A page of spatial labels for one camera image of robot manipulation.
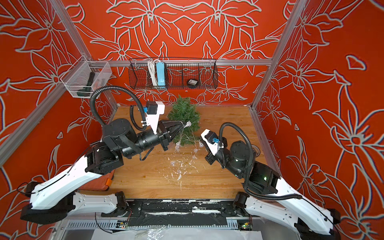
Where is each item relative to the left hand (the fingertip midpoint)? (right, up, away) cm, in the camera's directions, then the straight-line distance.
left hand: (183, 121), depth 47 cm
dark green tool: (-55, +17, +34) cm, 67 cm away
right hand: (+5, -7, +10) cm, 13 cm away
